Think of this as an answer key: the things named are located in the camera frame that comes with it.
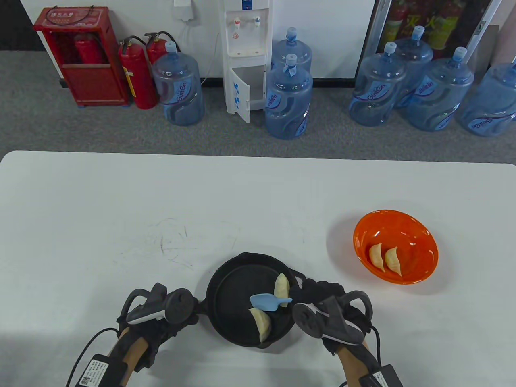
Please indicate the black labelled wrist box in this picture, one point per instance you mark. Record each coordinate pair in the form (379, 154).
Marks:
(383, 379)
(102, 371)

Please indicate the person's right forearm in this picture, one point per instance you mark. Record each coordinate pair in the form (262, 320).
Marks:
(352, 367)

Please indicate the white wall adapter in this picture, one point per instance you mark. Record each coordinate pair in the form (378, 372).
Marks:
(183, 10)

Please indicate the glass fire hydrant cabinet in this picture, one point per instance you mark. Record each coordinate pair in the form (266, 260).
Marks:
(435, 24)

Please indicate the black round tracker controller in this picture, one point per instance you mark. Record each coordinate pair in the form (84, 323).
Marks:
(308, 320)
(179, 306)

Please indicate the light blue dessert shovel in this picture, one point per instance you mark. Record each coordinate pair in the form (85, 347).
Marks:
(264, 302)

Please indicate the red fire extinguisher cabinet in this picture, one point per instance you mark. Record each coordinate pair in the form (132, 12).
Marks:
(96, 80)

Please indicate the person's right hand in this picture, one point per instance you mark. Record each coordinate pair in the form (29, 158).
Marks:
(322, 288)

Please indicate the orange plastic bowl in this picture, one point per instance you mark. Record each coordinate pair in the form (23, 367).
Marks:
(419, 242)

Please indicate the person's left hand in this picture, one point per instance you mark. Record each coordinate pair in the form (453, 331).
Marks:
(161, 332)

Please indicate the black frying pan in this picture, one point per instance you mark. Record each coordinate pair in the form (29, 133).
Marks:
(231, 306)

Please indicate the white water dispenser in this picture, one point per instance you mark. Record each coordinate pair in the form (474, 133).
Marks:
(246, 40)

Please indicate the red fire extinguisher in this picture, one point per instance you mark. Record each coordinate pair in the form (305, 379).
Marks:
(137, 80)
(155, 48)
(86, 50)

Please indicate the blue water jug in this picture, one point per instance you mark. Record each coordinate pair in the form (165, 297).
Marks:
(288, 105)
(375, 92)
(179, 92)
(292, 50)
(489, 105)
(439, 96)
(417, 56)

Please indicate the pale yellow dumpling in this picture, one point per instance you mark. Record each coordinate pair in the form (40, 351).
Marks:
(263, 326)
(377, 256)
(282, 286)
(393, 262)

